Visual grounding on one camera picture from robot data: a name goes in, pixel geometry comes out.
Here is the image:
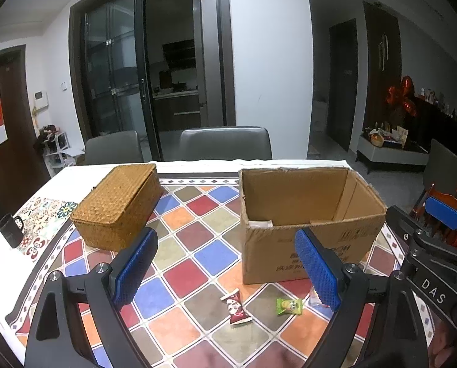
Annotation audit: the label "small red snack packet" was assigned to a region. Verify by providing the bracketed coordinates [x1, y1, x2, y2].
[220, 288, 253, 326]

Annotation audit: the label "brown cardboard box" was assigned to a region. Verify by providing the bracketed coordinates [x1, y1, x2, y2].
[239, 167, 386, 285]

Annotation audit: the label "white low cabinet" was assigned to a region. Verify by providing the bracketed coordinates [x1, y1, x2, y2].
[356, 135, 430, 173]

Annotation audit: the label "grey chair right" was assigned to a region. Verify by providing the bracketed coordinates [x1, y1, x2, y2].
[423, 140, 457, 195]

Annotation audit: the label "grey chair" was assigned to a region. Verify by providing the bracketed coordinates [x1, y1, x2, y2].
[423, 140, 457, 195]
[85, 130, 144, 165]
[179, 126, 273, 161]

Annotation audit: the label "black mug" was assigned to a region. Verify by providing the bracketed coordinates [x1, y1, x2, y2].
[0, 213, 24, 248]

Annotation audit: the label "white shoe rack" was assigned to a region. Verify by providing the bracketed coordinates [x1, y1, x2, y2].
[33, 125, 76, 177]

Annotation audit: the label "woven wicker basket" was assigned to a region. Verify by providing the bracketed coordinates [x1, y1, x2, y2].
[71, 164, 163, 253]

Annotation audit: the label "grey chair middle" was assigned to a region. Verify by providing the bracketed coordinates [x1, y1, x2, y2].
[179, 126, 273, 161]

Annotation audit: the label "green candy packet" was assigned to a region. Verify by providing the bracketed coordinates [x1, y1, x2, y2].
[276, 298, 303, 316]

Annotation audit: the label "glass sliding door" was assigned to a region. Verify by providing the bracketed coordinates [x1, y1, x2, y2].
[69, 0, 236, 160]

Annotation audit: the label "grey chair left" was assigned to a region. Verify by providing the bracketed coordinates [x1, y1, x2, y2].
[85, 130, 144, 165]

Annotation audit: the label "red wooden chair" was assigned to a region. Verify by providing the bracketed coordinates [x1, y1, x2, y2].
[409, 184, 457, 248]

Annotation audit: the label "clear white snack packet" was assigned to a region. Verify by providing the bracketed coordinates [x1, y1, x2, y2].
[308, 287, 328, 308]

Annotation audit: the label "red heart balloons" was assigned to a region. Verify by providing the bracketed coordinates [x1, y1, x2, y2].
[386, 76, 417, 117]

